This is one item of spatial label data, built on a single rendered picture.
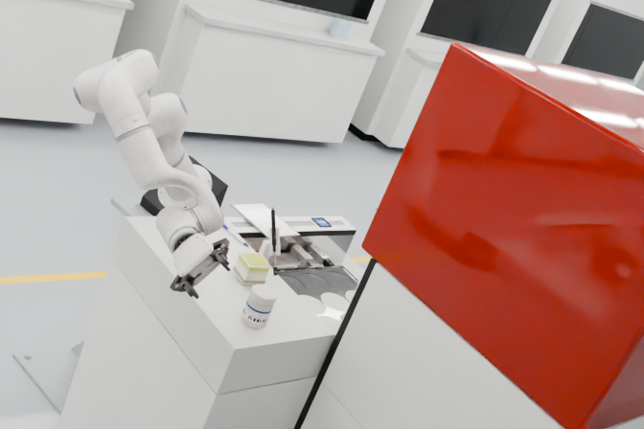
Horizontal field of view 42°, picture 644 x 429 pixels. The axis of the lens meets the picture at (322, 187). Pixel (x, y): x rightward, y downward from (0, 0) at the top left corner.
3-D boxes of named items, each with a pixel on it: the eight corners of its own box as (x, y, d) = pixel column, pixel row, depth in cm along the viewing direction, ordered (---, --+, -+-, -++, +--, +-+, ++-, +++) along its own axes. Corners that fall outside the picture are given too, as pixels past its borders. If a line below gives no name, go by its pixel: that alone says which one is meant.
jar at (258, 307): (270, 327, 221) (283, 298, 218) (249, 330, 216) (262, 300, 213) (256, 311, 226) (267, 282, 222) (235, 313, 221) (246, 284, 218)
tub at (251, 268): (264, 286, 239) (272, 266, 237) (241, 285, 235) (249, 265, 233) (253, 271, 245) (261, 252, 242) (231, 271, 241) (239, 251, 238)
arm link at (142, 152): (174, 116, 211) (225, 226, 212) (115, 142, 207) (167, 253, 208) (177, 111, 202) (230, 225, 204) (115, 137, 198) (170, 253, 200)
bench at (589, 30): (611, 170, 984) (700, 11, 913) (525, 166, 861) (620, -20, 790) (542, 128, 1053) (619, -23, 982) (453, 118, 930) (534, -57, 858)
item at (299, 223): (343, 261, 307) (357, 229, 302) (221, 269, 269) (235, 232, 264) (328, 247, 313) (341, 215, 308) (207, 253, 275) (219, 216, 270)
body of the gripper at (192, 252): (214, 241, 201) (228, 262, 191) (181, 269, 200) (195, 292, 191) (195, 221, 196) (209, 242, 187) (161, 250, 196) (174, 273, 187)
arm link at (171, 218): (210, 246, 203) (175, 263, 201) (195, 224, 214) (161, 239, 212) (199, 218, 199) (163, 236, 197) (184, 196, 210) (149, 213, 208)
